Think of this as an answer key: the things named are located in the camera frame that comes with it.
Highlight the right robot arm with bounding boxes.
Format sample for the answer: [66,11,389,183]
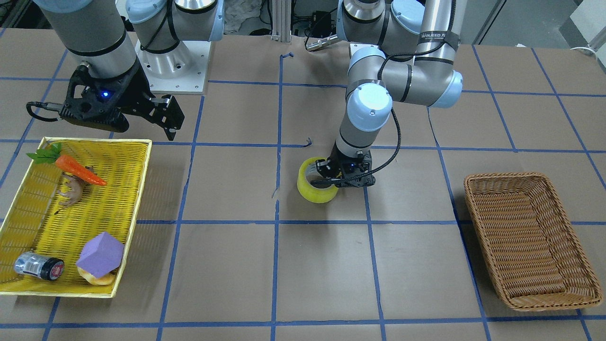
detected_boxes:
[26,0,225,141]

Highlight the brown wicker basket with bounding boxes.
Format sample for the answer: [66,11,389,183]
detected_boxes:
[463,172,604,312]

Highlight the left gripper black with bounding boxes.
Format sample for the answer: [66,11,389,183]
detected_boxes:
[310,147,376,188]

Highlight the yellow tape roll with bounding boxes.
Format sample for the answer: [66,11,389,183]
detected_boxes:
[296,157,339,204]

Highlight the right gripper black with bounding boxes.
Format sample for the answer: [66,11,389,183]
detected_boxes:
[59,61,185,142]

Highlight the toy bread croissant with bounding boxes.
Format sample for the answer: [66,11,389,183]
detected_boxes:
[77,267,116,286]

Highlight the brown toy animal figure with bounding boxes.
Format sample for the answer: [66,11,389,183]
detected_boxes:
[54,172,87,215]

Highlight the purple foam cube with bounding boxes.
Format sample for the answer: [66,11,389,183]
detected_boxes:
[76,232,124,278]

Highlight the orange toy carrot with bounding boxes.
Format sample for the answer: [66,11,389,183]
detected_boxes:
[26,142,107,186]

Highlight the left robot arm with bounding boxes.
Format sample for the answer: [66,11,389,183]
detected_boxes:
[308,0,467,188]

